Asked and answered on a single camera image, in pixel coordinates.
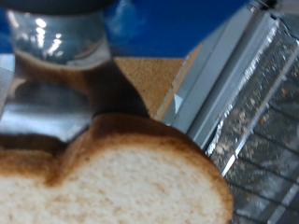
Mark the silver toaster oven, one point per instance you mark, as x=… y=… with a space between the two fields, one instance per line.
x=224 y=102

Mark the aluminium foil oven liner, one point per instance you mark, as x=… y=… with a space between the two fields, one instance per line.
x=249 y=93

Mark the spatula with blue grip block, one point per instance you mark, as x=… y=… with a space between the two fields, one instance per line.
x=49 y=102

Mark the thick white bread slice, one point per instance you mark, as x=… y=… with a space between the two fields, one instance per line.
x=124 y=186

